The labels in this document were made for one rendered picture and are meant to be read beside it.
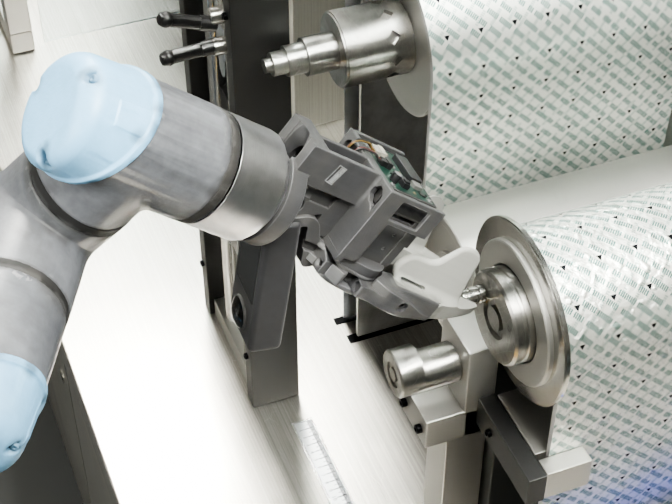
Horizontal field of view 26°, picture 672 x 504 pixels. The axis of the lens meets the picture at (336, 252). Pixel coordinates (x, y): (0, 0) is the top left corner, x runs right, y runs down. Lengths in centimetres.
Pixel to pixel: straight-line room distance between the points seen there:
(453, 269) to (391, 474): 46
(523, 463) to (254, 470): 38
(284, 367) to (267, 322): 47
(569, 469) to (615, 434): 5
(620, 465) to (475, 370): 15
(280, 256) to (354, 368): 58
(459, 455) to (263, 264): 35
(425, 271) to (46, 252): 27
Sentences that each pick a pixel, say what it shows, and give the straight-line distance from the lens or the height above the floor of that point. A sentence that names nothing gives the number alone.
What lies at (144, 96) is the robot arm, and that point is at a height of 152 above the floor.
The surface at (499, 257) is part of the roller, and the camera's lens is 109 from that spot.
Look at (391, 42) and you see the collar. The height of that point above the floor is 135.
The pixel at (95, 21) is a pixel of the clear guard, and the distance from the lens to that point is 200.
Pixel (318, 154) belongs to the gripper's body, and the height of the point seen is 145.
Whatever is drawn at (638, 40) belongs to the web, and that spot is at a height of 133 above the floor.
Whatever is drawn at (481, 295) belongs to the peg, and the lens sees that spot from 109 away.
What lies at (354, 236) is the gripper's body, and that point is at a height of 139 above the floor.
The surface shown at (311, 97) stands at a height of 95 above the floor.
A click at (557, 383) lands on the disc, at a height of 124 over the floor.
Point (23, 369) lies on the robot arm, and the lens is 82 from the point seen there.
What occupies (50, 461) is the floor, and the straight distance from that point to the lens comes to 264.
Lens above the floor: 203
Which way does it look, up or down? 43 degrees down
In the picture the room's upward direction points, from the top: straight up
